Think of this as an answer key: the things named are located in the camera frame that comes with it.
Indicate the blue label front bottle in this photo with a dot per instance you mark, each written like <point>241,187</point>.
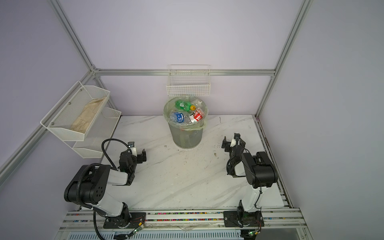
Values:
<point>178,117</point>

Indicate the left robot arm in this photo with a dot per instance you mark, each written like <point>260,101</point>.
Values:
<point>88,189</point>

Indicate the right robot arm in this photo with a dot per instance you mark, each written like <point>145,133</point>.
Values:
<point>260,174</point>

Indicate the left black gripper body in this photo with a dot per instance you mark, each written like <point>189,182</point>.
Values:
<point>134,165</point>

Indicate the upper white mesh shelf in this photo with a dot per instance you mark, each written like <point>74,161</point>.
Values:
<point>73,116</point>

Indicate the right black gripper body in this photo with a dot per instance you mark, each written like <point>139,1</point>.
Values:
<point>232,150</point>

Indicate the white mesh shelf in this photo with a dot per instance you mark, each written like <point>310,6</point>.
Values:
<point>102,129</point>
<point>73,116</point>

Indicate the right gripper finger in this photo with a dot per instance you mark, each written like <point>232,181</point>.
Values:
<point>226,145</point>
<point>237,141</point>

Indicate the aluminium front rail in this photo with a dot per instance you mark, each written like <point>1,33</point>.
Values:
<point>278,224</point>

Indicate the green soda bottle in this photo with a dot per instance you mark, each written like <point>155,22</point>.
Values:
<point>183,105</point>

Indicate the red cap crushed bottle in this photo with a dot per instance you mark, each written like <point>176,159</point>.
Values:
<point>197,115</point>

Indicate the lower white mesh shelf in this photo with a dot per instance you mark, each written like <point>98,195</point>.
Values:
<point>102,129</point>

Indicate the white wire wall basket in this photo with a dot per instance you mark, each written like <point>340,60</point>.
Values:
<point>189,81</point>

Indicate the green plastic bin liner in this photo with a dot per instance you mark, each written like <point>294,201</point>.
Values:
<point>170,107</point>

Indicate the grey mesh waste bin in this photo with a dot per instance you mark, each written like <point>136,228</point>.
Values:
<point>186,139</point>

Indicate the beige cloth in shelf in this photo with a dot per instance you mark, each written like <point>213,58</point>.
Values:
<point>84,120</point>

